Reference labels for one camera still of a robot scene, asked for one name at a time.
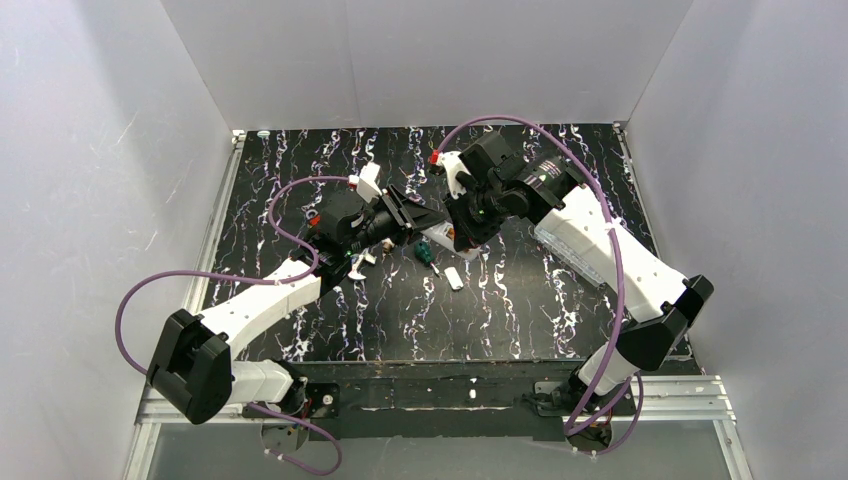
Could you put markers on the clear plastic screw box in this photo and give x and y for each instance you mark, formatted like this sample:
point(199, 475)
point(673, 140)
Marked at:
point(565, 253)

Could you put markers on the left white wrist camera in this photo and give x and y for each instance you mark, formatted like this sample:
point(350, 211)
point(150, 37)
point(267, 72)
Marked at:
point(365, 183)

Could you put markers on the white remote battery cover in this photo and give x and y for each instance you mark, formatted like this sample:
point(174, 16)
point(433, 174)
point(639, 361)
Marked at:
point(454, 280)

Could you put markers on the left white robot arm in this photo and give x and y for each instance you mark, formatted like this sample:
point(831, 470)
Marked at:
point(195, 365)

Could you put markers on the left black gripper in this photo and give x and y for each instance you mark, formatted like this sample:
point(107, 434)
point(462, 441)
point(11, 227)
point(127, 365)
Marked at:
point(403, 216)

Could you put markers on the white plastic pipe fitting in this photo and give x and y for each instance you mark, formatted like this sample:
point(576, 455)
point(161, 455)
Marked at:
point(387, 246)

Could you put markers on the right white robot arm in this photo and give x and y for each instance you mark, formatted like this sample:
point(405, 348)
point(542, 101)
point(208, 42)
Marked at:
point(661, 302)

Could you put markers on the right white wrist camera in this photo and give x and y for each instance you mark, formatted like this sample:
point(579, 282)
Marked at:
point(449, 165)

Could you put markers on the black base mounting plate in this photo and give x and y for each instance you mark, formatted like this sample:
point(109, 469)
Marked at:
point(451, 399)

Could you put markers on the white remote control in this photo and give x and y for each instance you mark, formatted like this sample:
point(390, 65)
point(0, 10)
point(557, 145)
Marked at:
point(438, 234)

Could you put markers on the green handled screwdriver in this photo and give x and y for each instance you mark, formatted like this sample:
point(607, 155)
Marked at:
point(424, 254)

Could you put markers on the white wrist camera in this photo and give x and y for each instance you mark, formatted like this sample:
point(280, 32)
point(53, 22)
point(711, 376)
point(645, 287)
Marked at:
point(449, 165)
point(365, 183)

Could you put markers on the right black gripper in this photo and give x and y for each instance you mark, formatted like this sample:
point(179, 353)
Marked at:
point(466, 225)

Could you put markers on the aluminium frame rail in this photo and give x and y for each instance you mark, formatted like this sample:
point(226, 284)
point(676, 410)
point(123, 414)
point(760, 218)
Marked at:
point(146, 435)

